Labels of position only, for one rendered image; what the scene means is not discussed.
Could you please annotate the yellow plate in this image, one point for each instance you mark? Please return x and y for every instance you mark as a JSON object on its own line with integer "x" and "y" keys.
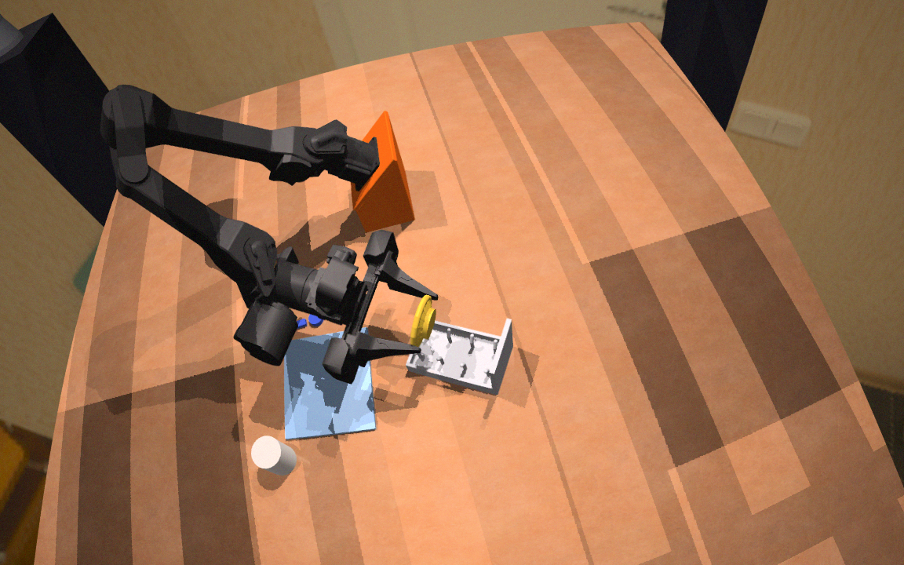
{"x": 424, "y": 320}

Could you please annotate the light blue square mat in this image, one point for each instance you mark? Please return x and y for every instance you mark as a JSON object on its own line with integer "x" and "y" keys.
{"x": 316, "y": 404}

